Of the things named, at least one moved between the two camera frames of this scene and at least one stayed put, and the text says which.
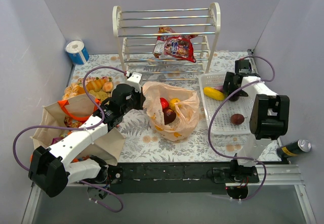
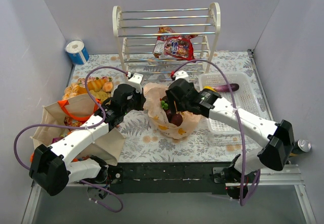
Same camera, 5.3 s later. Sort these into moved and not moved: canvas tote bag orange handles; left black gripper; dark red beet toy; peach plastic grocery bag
Moved: dark red beet toy
Not moved: canvas tote bag orange handles; peach plastic grocery bag; left black gripper
